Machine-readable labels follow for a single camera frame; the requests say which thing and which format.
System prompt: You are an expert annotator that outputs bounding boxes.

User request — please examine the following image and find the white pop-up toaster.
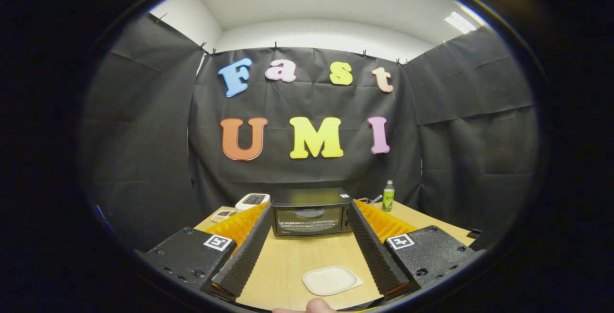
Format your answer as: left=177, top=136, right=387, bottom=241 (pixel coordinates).
left=235, top=193, right=271, bottom=213

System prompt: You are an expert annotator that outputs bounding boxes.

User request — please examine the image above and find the small ceiling light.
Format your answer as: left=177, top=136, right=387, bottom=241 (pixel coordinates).
left=444, top=11, right=478, bottom=34

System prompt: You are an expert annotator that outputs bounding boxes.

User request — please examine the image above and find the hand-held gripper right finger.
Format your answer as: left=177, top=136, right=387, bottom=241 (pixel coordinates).
left=346, top=199, right=480, bottom=301

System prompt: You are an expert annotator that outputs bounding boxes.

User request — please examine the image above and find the white rectangular plate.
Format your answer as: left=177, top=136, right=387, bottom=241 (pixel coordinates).
left=302, top=266, right=364, bottom=297

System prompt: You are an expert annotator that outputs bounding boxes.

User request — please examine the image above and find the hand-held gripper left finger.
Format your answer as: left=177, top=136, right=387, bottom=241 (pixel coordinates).
left=137, top=201, right=272, bottom=300

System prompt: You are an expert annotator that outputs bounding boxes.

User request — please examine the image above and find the green drink bottle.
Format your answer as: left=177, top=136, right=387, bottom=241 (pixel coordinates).
left=382, top=180, right=395, bottom=212

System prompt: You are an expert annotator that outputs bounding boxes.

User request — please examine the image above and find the black backdrop cloth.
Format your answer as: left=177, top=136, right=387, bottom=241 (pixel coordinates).
left=82, top=13, right=538, bottom=251

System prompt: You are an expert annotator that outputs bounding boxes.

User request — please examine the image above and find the black toaster oven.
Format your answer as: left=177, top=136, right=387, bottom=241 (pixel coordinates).
left=271, top=187, right=353, bottom=238

